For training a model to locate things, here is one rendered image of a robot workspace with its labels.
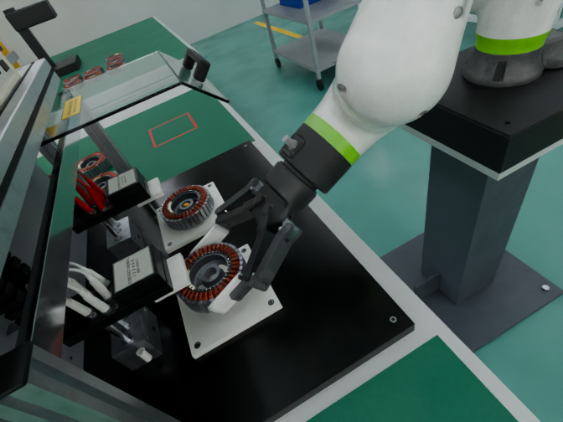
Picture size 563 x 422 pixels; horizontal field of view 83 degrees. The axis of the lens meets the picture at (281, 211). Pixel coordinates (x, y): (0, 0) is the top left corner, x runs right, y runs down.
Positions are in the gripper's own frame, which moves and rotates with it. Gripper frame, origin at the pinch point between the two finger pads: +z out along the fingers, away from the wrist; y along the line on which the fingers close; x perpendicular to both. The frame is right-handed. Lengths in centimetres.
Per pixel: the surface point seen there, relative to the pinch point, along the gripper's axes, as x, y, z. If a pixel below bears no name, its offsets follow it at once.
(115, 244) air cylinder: -6.3, -20.6, 14.5
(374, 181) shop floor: 114, -80, -38
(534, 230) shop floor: 127, -11, -63
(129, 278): -11.6, 1.6, 3.8
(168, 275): -6.8, 1.0, 2.0
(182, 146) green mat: 9, -62, 1
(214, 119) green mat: 16, -71, -12
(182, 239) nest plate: 2.8, -17.4, 6.2
